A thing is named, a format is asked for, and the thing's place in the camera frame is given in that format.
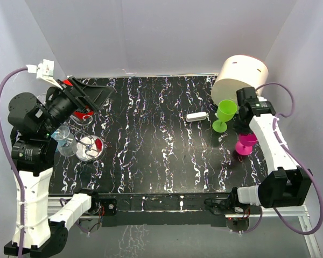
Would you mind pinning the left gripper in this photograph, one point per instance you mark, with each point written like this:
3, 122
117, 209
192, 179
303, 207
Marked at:
95, 95

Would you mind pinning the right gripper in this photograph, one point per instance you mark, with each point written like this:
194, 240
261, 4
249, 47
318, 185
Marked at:
240, 129

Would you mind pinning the magenta wine glass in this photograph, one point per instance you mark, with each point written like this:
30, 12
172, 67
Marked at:
245, 144

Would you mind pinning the green wine glass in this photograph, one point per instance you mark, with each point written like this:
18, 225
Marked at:
225, 112

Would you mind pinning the red wine glass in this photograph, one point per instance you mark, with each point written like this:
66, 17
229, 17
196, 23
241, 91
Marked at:
78, 114

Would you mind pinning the clear wine glass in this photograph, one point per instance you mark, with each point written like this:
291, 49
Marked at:
67, 146

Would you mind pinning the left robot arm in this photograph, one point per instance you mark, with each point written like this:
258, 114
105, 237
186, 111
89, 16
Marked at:
33, 150

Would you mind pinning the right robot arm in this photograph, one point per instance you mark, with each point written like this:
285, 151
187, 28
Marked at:
287, 183

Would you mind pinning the blue wine glass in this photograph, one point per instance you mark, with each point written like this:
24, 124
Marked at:
56, 135

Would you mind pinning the chrome wine glass rack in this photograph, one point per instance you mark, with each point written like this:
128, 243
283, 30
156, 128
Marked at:
89, 147

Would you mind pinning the small white rectangular block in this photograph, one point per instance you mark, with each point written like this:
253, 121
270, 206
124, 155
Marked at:
198, 116

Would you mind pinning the white cylindrical container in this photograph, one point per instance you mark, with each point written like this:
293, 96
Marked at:
237, 72

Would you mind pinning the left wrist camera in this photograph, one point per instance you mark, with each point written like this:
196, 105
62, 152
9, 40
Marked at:
44, 71

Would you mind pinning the black front mounting rail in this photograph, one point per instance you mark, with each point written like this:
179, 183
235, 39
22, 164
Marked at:
169, 209

